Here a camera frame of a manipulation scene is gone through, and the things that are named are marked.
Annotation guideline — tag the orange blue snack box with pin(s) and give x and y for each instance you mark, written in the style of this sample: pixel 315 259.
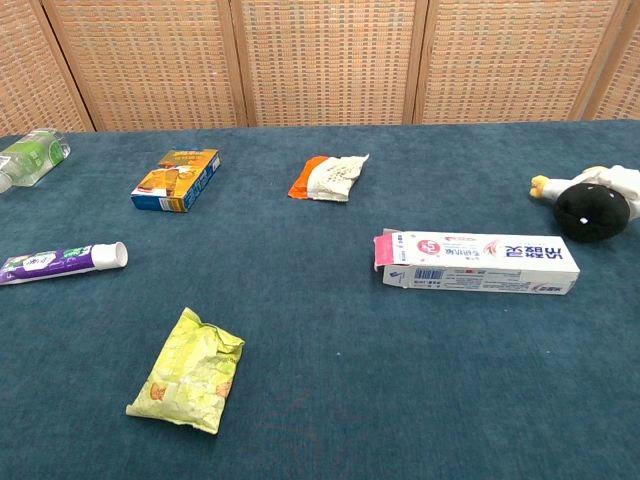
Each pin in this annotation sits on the orange blue snack box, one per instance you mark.
pixel 175 180

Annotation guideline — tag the yellow-green snack bag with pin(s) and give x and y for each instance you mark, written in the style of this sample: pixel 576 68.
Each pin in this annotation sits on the yellow-green snack bag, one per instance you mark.
pixel 190 375

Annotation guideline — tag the black white plush toy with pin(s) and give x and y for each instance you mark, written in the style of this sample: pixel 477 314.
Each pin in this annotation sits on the black white plush toy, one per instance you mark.
pixel 590 210

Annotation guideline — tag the purple white toothpaste tube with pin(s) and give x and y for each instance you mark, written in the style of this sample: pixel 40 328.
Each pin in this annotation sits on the purple white toothpaste tube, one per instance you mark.
pixel 60 260

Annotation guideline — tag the white pink toothpaste box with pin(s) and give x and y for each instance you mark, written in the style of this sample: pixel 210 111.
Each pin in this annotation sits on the white pink toothpaste box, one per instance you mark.
pixel 475 260

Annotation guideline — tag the clear bottle with green label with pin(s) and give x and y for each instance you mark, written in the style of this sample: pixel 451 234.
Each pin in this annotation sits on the clear bottle with green label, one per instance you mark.
pixel 35 157

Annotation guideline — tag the orange white snack packet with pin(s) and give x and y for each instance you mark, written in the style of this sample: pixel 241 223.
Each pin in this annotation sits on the orange white snack packet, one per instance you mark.
pixel 330 177

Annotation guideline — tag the blue carpet table cover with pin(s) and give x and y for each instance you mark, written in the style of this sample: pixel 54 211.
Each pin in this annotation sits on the blue carpet table cover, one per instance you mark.
pixel 320 325

